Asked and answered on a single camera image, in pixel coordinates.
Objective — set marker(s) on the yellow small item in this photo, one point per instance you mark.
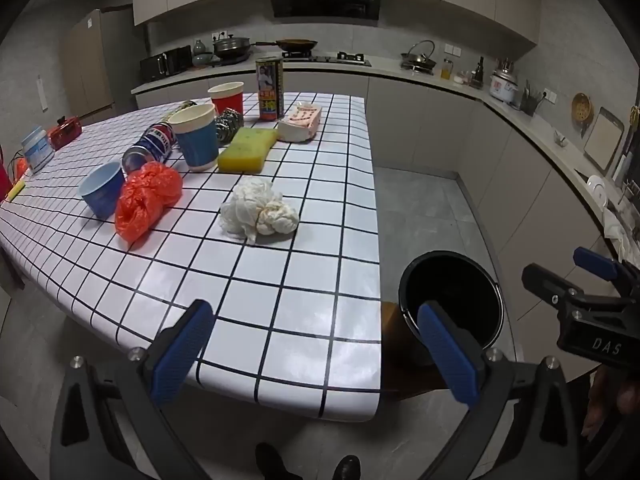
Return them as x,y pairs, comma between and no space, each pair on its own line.
15,191

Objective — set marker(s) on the black shoe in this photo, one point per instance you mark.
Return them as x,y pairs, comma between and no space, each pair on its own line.
347,469
272,462

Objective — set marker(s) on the wok with glass lid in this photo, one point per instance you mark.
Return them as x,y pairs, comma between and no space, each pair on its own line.
417,60

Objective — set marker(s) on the white rice cooker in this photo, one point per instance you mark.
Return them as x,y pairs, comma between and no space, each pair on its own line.
502,87

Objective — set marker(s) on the brown wooden board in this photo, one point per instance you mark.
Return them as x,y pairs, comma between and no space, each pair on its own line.
395,340

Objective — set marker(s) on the white dish cloth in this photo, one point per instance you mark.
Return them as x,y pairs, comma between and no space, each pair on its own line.
616,232

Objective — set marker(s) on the white cutting board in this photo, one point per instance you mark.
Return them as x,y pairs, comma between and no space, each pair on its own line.
602,140

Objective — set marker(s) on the pink white drink carton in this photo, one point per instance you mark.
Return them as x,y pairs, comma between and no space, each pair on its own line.
300,122

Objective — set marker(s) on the yellow sponge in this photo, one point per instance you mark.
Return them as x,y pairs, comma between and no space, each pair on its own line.
247,150

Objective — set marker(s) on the light blue small cup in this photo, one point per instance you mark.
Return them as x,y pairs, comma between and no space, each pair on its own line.
102,190

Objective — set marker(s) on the beige base cabinets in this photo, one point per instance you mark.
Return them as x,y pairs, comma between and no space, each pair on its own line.
500,170

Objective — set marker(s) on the blue paper cup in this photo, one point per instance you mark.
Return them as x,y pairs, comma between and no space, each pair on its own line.
197,140

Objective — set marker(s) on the yellow oil bottle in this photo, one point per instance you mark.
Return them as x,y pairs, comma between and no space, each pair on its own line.
446,71

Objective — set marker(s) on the black utensil holder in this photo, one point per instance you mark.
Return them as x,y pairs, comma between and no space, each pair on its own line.
530,105

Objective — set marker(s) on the tall yellow label can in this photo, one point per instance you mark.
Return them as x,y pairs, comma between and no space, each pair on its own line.
270,90

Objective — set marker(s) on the white grid tablecloth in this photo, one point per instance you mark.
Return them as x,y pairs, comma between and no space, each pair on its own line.
300,285

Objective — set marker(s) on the black left shoe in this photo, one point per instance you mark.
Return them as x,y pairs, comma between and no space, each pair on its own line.
272,462

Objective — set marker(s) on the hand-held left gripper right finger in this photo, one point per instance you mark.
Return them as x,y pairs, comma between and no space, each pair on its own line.
447,355

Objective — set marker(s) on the black gas stove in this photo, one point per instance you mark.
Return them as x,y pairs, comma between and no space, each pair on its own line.
345,58

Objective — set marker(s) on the white plate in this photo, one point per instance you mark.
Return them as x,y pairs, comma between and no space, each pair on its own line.
596,191

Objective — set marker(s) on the small white bowl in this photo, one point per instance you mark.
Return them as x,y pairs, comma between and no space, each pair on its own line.
561,141

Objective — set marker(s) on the red plastic bag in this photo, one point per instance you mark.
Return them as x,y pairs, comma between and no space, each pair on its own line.
145,195

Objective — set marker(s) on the black microwave oven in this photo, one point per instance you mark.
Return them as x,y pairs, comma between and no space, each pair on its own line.
165,62

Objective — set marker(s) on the orange small packet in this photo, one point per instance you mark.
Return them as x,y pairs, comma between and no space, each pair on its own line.
21,167

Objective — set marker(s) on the blue white tub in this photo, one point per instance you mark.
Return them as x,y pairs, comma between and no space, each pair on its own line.
37,152

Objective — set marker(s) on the dark glass bottle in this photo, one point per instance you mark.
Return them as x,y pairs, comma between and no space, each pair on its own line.
479,75

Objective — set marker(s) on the red paper cup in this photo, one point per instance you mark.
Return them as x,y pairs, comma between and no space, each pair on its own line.
227,100

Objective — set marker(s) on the red box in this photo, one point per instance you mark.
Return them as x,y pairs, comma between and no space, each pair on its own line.
65,132

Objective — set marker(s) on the dark pot with lid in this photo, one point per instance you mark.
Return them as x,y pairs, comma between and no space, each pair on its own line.
232,47

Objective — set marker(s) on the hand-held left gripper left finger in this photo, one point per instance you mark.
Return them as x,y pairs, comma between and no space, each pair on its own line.
182,350

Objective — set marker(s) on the bamboo strainer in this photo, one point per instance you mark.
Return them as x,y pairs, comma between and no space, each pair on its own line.
581,107

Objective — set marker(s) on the white wall note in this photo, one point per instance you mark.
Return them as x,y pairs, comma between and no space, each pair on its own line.
42,92

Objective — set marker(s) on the white wall socket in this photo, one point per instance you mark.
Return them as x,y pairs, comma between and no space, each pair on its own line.
219,36
550,95
453,50

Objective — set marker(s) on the black round trash bin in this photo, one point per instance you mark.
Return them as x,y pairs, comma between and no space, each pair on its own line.
460,285

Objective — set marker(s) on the black right shoe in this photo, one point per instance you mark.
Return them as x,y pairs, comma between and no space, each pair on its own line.
347,469

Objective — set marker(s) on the blue cola can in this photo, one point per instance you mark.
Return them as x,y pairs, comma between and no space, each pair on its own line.
157,140

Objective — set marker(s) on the steel wool scrubber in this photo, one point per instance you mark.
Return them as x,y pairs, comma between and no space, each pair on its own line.
227,125

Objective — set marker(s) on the person's right hand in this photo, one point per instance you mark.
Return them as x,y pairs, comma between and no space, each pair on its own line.
612,400

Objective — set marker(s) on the green ceramic teapot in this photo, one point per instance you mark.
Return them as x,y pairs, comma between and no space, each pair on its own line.
202,57

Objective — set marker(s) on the white paper towel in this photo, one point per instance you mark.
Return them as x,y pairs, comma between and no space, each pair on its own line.
250,210

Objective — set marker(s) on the black frying pan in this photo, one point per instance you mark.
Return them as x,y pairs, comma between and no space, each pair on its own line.
297,45

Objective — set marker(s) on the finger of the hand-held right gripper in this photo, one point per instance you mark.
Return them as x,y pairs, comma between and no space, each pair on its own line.
595,260
545,282

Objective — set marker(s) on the beige refrigerator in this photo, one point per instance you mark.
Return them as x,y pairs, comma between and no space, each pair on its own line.
95,65

